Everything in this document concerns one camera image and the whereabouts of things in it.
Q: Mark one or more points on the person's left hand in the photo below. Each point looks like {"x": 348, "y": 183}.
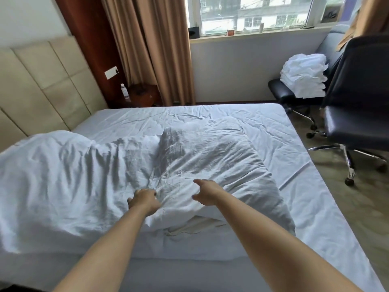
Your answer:
{"x": 145, "y": 203}

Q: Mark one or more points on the person's right hand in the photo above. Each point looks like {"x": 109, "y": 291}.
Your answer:
{"x": 211, "y": 193}

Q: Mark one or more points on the white duvet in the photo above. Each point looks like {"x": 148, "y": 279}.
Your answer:
{"x": 76, "y": 179}

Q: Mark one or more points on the white bed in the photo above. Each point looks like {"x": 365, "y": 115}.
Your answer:
{"x": 304, "y": 194}

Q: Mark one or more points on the person's right forearm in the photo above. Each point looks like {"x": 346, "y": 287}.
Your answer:
{"x": 279, "y": 249}

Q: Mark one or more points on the person's left forearm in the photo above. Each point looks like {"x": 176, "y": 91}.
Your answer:
{"x": 106, "y": 255}

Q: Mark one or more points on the wooden nightstand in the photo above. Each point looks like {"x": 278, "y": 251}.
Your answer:
{"x": 142, "y": 94}

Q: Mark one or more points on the clear water bottle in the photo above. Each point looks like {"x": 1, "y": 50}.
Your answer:
{"x": 124, "y": 92}

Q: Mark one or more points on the black office chair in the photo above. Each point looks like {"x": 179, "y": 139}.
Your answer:
{"x": 281, "y": 89}
{"x": 358, "y": 88}

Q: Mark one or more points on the white bedding bundle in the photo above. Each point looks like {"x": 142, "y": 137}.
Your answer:
{"x": 304, "y": 76}

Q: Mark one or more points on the beige padded headboard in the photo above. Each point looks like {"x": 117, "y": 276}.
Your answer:
{"x": 36, "y": 88}

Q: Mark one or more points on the beige curtain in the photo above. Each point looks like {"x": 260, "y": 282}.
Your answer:
{"x": 158, "y": 42}
{"x": 364, "y": 15}

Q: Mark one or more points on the black tissue box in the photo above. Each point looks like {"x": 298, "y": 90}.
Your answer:
{"x": 194, "y": 32}

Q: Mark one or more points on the window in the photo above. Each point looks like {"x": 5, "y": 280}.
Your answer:
{"x": 258, "y": 12}

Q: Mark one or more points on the white wall socket panel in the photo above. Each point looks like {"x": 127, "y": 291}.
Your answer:
{"x": 111, "y": 72}

